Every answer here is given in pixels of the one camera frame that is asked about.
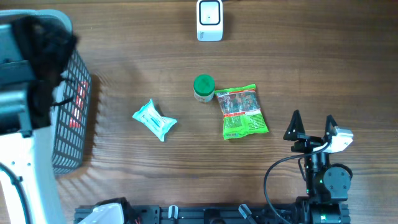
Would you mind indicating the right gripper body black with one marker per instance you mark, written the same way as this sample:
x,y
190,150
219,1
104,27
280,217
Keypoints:
x,y
307,144

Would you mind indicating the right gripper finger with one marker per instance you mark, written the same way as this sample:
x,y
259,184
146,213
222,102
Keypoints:
x,y
329,128
295,130

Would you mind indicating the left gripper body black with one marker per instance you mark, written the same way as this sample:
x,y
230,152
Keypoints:
x,y
66,46

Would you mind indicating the green snack bag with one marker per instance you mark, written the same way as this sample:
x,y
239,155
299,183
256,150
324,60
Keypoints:
x,y
242,114

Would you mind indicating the teal wet wipes pack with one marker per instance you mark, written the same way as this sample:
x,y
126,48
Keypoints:
x,y
150,117

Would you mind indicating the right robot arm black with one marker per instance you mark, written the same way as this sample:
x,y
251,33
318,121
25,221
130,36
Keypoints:
x,y
327,184

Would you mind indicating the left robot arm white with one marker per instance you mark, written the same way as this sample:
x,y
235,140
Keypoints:
x,y
28,181

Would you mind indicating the white barcode scanner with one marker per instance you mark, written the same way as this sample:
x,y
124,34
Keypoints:
x,y
209,20

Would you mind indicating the grey plastic basket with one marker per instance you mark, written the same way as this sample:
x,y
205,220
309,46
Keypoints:
x,y
73,124

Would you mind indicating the green lid jar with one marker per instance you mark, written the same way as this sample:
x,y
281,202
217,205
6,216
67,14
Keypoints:
x,y
204,88

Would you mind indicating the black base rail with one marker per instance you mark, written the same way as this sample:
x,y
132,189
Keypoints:
x,y
199,214

